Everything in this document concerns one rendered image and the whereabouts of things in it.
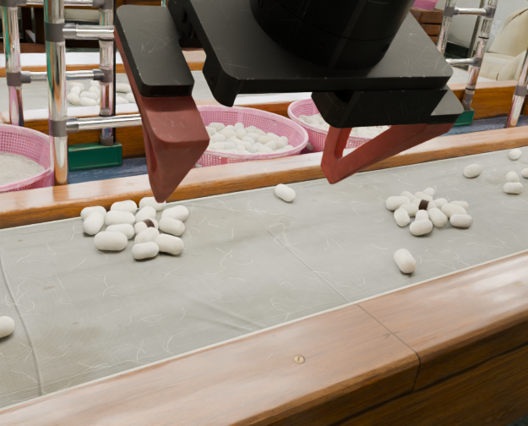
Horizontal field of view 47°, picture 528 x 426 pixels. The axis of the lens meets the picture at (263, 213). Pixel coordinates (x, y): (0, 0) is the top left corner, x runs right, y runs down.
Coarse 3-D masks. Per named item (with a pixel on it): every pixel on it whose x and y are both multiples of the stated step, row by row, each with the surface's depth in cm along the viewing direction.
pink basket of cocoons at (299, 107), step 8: (296, 104) 128; (304, 104) 131; (312, 104) 132; (288, 112) 122; (296, 112) 128; (304, 112) 131; (312, 112) 133; (296, 120) 118; (304, 128) 117; (312, 128) 114; (320, 128) 113; (312, 136) 116; (320, 136) 115; (352, 136) 112; (312, 144) 117; (320, 144) 116; (352, 144) 113; (360, 144) 113; (304, 152) 121; (312, 152) 119
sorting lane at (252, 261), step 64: (256, 192) 92; (320, 192) 94; (384, 192) 97; (448, 192) 100; (0, 256) 68; (64, 256) 70; (128, 256) 71; (192, 256) 73; (256, 256) 75; (320, 256) 76; (384, 256) 78; (448, 256) 80; (64, 320) 59; (128, 320) 60; (192, 320) 62; (256, 320) 63; (0, 384) 51; (64, 384) 52
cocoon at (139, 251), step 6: (138, 246) 70; (144, 246) 70; (150, 246) 71; (156, 246) 71; (132, 252) 70; (138, 252) 70; (144, 252) 70; (150, 252) 71; (156, 252) 71; (138, 258) 70
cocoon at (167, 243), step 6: (162, 234) 73; (156, 240) 72; (162, 240) 72; (168, 240) 72; (174, 240) 72; (180, 240) 72; (162, 246) 72; (168, 246) 72; (174, 246) 72; (180, 246) 72; (168, 252) 72; (174, 252) 72; (180, 252) 72
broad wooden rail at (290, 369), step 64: (512, 256) 77; (320, 320) 60; (384, 320) 61; (448, 320) 62; (512, 320) 64; (128, 384) 49; (192, 384) 50; (256, 384) 51; (320, 384) 52; (384, 384) 55; (448, 384) 62; (512, 384) 71
